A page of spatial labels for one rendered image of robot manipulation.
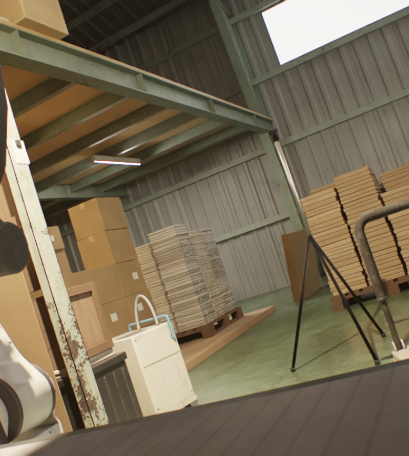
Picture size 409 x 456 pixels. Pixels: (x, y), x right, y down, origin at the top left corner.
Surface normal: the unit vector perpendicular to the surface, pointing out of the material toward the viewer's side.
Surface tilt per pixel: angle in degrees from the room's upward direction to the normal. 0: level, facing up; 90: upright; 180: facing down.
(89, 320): 90
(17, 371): 53
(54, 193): 90
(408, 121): 90
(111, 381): 90
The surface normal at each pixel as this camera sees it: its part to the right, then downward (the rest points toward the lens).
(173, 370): 0.70, -0.29
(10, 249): 0.92, -0.19
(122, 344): -0.64, 0.16
